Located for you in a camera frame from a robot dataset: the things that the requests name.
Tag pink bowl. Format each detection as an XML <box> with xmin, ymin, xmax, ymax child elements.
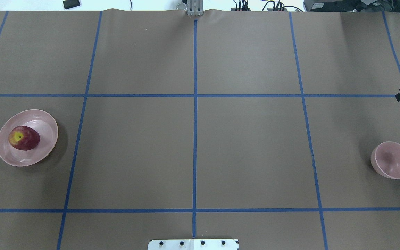
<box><xmin>370</xmin><ymin>141</ymin><xmax>400</xmax><ymax>180</ymax></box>

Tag red yellow apple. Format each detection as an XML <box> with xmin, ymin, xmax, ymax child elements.
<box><xmin>8</xmin><ymin>125</ymin><xmax>40</xmax><ymax>151</ymax></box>

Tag pink plate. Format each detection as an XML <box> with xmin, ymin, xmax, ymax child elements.
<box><xmin>0</xmin><ymin>109</ymin><xmax>59</xmax><ymax>167</ymax></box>

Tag small black puck device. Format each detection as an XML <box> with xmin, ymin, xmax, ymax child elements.
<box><xmin>62</xmin><ymin>0</ymin><xmax>81</xmax><ymax>10</ymax></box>

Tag aluminium frame post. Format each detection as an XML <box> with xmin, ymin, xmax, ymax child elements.
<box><xmin>183</xmin><ymin>0</ymin><xmax>204</xmax><ymax>16</ymax></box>

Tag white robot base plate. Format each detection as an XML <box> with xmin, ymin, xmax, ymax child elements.
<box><xmin>147</xmin><ymin>239</ymin><xmax>239</xmax><ymax>250</ymax></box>

